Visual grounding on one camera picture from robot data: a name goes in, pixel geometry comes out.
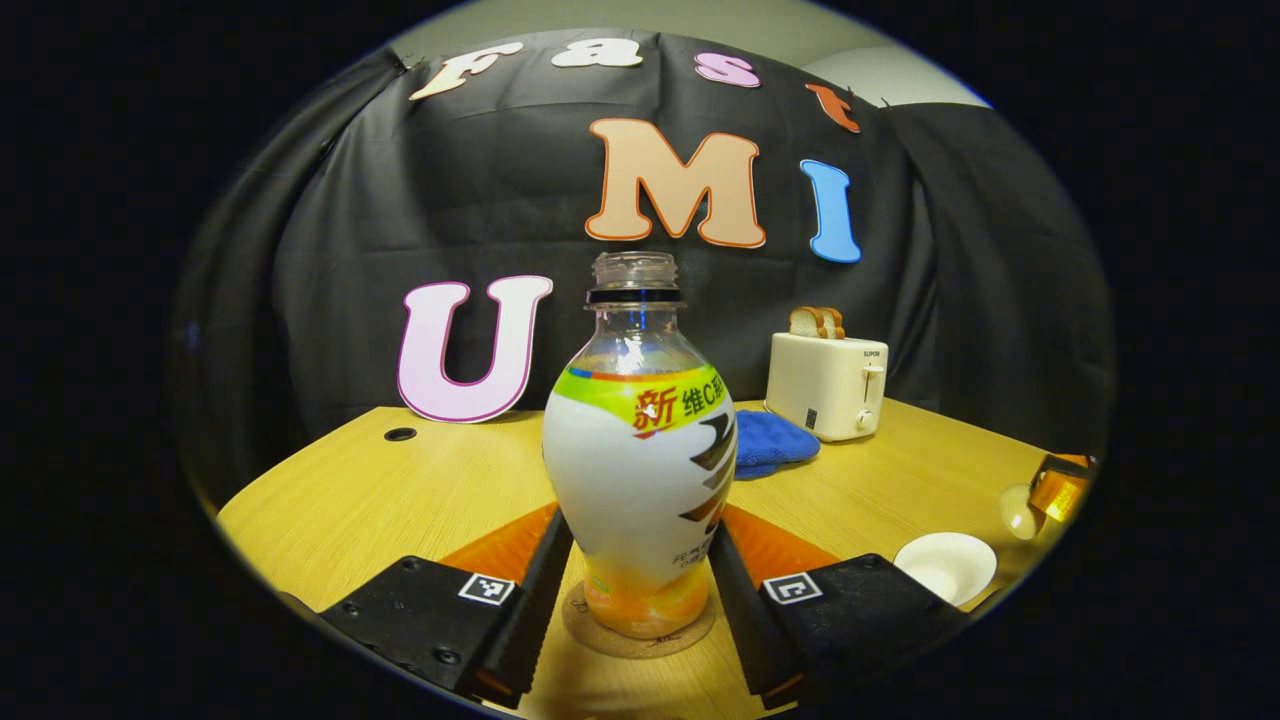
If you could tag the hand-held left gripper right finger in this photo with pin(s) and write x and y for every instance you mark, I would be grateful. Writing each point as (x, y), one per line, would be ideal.
(740, 620)

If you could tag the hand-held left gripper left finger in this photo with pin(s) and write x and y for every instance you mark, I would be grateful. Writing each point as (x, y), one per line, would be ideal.
(535, 600)

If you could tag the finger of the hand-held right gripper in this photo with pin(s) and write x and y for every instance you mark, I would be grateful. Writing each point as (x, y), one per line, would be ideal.
(1062, 488)

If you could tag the cream teacup lid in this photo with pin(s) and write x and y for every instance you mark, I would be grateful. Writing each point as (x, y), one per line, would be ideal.
(1020, 512)

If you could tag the round wooden coaster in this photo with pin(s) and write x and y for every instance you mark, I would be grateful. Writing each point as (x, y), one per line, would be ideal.
(590, 635)

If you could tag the cream ceramic teacup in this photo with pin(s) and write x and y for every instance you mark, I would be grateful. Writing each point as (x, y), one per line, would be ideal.
(945, 568)

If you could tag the clear labelled water bottle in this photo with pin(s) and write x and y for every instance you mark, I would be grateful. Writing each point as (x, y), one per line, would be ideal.
(630, 480)

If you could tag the blue towel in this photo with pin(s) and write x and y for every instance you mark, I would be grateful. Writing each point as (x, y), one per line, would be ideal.
(775, 445)

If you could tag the black desk grommet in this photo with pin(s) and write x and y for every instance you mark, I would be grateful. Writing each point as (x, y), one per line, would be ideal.
(400, 434)

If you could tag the white toaster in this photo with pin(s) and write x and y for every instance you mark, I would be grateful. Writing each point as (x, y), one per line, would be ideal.
(820, 385)

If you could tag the bread slice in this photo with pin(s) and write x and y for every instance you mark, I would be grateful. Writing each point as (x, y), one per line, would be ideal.
(805, 322)
(835, 323)

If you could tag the black backdrop cloth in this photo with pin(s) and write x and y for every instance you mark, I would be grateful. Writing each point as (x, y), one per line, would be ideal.
(400, 200)

